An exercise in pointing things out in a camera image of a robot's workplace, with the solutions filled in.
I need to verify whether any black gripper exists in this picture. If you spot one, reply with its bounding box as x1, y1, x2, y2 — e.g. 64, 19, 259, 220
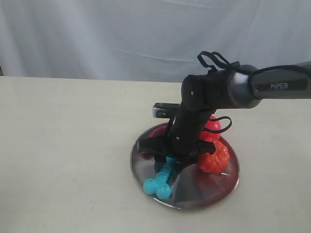
137, 105, 216, 175

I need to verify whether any turquoise toy bone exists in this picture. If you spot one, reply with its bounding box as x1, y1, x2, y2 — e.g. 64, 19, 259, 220
143, 157, 175, 200

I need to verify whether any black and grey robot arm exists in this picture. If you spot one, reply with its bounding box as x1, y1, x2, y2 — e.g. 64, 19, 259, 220
137, 62, 311, 171

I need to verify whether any dark red toy meat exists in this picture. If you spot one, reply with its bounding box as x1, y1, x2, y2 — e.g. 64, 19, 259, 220
141, 125, 167, 154

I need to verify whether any round stainless steel plate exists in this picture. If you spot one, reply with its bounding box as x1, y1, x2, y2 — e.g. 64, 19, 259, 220
130, 137, 240, 210

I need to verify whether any orange bumpy toy ball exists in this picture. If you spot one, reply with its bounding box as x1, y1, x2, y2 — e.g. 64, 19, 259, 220
197, 137, 230, 174

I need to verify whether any red ball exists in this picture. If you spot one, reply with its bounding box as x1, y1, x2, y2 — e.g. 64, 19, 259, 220
199, 115, 221, 142

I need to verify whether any white backdrop cloth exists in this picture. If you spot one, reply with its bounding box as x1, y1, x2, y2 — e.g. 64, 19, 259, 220
0, 0, 311, 82

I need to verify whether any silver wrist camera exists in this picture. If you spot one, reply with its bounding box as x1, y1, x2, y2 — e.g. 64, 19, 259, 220
153, 102, 180, 119

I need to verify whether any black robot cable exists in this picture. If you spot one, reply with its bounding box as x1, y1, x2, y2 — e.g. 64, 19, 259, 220
197, 51, 311, 134

